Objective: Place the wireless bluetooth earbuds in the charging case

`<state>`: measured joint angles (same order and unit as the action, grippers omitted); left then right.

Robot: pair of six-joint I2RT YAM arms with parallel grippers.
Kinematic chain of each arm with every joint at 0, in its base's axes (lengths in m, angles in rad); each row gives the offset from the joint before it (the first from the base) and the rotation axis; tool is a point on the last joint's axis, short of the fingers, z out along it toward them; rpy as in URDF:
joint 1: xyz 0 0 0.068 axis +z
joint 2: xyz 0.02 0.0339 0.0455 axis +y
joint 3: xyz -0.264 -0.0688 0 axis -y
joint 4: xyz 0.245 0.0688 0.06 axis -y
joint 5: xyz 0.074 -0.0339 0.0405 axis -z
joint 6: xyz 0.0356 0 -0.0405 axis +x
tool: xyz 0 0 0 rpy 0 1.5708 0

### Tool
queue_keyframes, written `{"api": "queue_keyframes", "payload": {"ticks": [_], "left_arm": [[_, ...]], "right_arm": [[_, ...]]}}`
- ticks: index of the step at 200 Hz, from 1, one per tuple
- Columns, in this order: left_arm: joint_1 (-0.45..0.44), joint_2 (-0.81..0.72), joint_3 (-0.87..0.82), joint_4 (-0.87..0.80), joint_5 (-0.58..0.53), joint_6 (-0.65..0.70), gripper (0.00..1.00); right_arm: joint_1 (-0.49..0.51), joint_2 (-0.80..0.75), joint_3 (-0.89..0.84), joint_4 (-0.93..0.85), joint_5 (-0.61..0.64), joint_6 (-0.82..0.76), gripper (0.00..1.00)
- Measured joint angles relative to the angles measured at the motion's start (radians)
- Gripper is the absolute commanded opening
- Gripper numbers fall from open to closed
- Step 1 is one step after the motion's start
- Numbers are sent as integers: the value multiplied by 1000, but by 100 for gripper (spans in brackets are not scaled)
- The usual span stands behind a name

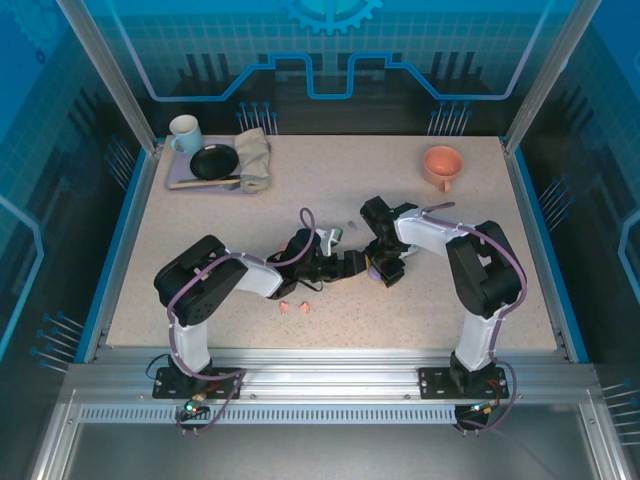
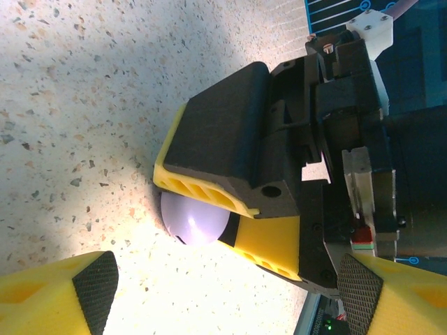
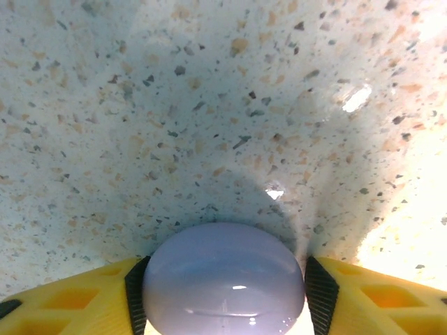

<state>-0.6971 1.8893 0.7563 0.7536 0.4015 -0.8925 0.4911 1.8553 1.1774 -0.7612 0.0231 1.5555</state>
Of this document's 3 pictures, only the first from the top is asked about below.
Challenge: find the aluminium table side rail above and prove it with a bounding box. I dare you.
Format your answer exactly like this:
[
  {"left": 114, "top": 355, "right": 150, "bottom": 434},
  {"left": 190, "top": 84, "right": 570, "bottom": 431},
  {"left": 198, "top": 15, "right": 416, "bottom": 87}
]
[
  {"left": 82, "top": 142, "right": 166, "bottom": 364},
  {"left": 502, "top": 142, "right": 574, "bottom": 364}
]

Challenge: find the aluminium front rail beam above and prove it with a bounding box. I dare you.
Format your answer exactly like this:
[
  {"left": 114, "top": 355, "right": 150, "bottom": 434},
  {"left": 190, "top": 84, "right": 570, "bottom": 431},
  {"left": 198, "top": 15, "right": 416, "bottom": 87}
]
[{"left": 64, "top": 348, "right": 596, "bottom": 401}]

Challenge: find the light blue mug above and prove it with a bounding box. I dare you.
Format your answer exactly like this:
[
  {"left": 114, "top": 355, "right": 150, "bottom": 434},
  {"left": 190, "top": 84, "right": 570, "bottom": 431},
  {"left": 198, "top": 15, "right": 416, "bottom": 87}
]
[{"left": 168, "top": 114, "right": 205, "bottom": 155}]

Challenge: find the grey folded cloth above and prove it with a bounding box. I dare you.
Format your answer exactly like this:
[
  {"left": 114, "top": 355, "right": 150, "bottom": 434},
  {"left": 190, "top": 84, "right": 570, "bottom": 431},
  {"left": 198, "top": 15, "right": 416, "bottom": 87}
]
[{"left": 234, "top": 127, "right": 274, "bottom": 194}]

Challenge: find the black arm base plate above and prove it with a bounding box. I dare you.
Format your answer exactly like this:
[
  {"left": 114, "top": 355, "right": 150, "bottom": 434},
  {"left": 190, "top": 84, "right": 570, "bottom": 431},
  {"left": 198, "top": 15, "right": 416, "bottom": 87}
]
[
  {"left": 152, "top": 366, "right": 247, "bottom": 400},
  {"left": 418, "top": 366, "right": 507, "bottom": 400}
]

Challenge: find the orange cup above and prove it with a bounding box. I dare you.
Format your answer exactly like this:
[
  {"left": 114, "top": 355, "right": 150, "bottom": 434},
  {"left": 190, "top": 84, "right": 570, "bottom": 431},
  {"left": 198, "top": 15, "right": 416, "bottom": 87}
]
[{"left": 422, "top": 145, "right": 465, "bottom": 193}]

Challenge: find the slotted cable duct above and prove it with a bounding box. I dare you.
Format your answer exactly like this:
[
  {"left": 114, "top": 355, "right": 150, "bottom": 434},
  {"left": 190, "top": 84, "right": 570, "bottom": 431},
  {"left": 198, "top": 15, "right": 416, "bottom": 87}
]
[{"left": 78, "top": 405, "right": 464, "bottom": 426}]

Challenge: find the wooden-handled utensil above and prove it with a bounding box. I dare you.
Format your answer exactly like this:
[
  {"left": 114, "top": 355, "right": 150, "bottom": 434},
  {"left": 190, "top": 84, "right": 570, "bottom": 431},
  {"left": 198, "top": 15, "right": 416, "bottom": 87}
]
[{"left": 168, "top": 178, "right": 242, "bottom": 191}]

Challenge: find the black round plate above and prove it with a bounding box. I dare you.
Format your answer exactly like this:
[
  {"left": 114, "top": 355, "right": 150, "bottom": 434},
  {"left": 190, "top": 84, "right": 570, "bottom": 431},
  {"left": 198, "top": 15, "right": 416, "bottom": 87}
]
[{"left": 189, "top": 144, "right": 240, "bottom": 181}]

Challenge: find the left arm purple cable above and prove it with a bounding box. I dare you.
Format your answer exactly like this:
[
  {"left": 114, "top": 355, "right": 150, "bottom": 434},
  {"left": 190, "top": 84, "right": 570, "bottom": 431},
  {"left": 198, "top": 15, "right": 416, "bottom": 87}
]
[{"left": 166, "top": 206, "right": 321, "bottom": 437}]

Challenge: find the lavender serving tray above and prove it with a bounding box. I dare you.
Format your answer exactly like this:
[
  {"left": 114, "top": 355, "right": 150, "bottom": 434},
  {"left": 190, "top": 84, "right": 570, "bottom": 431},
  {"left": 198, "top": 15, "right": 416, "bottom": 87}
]
[{"left": 164, "top": 135, "right": 275, "bottom": 197}]

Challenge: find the aluminium frame post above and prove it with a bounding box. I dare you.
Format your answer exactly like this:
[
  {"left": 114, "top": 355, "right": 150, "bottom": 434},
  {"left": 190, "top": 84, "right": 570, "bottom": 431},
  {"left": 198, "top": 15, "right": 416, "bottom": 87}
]
[
  {"left": 53, "top": 0, "right": 164, "bottom": 157},
  {"left": 501, "top": 0, "right": 600, "bottom": 156}
]

